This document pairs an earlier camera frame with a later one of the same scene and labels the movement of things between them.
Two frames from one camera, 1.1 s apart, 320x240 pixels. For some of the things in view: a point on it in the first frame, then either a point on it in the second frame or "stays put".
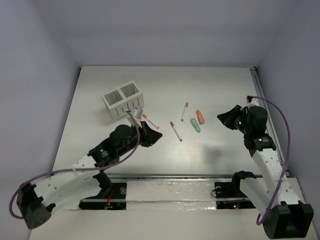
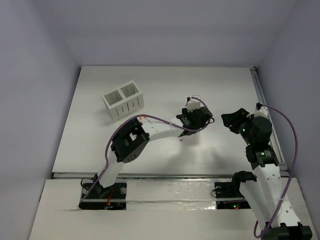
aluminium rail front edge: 145,175 stays put
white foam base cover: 157,209 stays put
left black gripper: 145,135 → 203,116
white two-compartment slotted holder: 125,97 stays put
